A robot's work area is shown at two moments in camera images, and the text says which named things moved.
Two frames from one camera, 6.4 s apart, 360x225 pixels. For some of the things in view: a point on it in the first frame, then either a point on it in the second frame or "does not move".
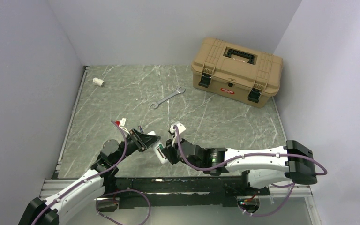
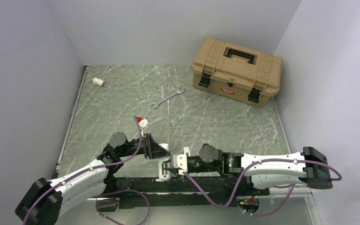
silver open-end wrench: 156,104 does not move
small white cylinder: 98,81 does not move
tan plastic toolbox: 242,72 does not move
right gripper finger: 173,157 -> 175,170
